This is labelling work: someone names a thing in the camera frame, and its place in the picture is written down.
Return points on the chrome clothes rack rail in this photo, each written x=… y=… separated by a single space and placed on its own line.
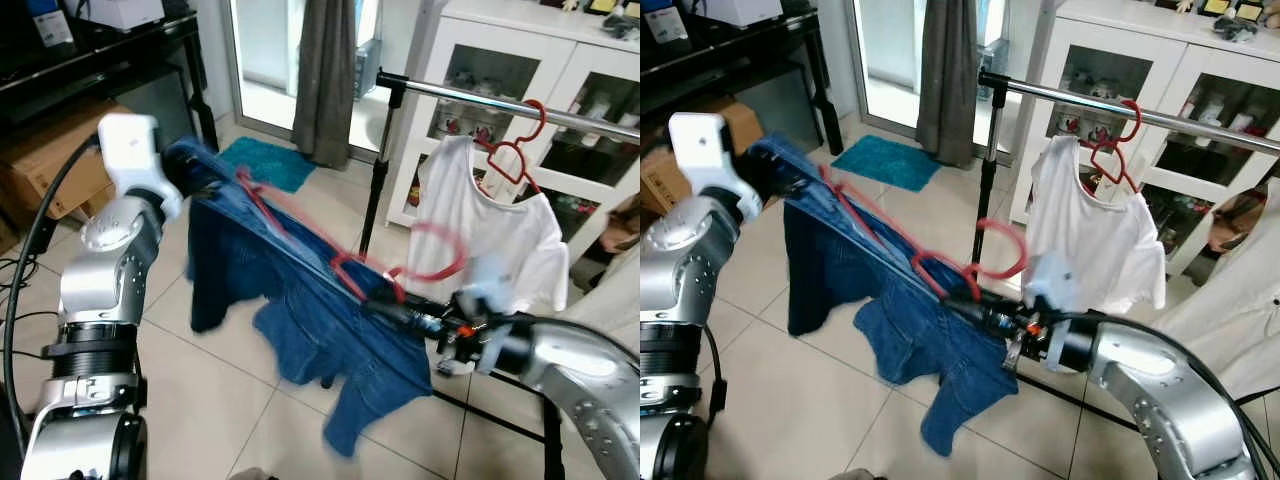
x=1080 y=100
x=470 y=97

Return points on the plain white t-shirt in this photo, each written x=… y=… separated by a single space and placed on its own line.
x=500 y=240
x=1090 y=240

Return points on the white glass door cabinet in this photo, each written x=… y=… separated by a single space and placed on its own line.
x=560 y=45
x=1170 y=45

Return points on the small labelled white box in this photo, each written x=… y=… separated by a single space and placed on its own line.
x=50 y=25
x=668 y=25

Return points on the teal floor mat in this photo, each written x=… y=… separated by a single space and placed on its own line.
x=885 y=162
x=270 y=160

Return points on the grey curtain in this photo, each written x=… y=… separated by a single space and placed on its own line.
x=325 y=80
x=945 y=80

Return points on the red clothes hanger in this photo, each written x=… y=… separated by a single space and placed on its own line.
x=1138 y=120
x=430 y=275
x=1015 y=268
x=543 y=122

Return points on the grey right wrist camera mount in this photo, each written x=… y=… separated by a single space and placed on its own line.
x=485 y=290
x=1050 y=280

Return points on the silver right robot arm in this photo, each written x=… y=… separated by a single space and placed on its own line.
x=580 y=370
x=1160 y=370

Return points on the black clothes rack frame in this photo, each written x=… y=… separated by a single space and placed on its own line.
x=380 y=180
x=988 y=180

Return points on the blue denim garment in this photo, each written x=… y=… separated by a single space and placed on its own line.
x=300 y=330
x=900 y=330

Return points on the black desk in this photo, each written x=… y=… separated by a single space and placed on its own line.
x=740 y=65
x=100 y=65

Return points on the cream buttoned garment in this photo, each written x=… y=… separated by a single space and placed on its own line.
x=615 y=290
x=1230 y=310

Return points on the dark grey small toy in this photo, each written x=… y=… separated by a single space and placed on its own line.
x=1238 y=30

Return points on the large cardboard box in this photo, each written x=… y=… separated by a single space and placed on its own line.
x=50 y=160
x=655 y=185

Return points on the glass balcony door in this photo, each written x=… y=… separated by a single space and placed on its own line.
x=265 y=60
x=885 y=60

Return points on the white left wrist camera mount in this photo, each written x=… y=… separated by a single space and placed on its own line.
x=700 y=150
x=130 y=150

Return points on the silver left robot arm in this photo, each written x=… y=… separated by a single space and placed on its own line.
x=680 y=280
x=100 y=260

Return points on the grey robot leg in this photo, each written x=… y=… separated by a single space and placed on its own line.
x=850 y=475
x=250 y=474

